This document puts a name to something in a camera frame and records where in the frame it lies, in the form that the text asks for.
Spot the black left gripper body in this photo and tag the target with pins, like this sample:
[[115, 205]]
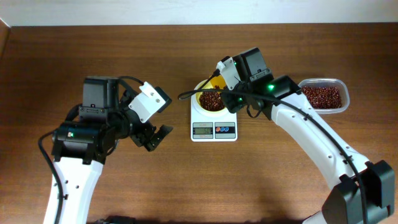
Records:
[[144, 137]]

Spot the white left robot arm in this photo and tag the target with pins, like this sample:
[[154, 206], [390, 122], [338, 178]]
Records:
[[76, 163]]

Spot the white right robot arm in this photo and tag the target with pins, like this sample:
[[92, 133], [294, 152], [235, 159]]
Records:
[[361, 191]]

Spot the orange plastic measuring scoop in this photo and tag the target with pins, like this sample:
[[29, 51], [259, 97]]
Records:
[[218, 82]]

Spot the white digital kitchen scale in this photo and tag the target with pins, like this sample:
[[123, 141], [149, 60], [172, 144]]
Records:
[[211, 126]]

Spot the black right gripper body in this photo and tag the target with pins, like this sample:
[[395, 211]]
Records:
[[232, 101]]

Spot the clear container of red beans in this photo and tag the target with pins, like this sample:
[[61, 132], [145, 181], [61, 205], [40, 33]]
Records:
[[326, 95]]

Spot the red beans in bowl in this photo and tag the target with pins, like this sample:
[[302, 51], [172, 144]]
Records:
[[211, 101]]

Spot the yellow plastic bowl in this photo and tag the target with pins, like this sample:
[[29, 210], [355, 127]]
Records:
[[207, 86]]

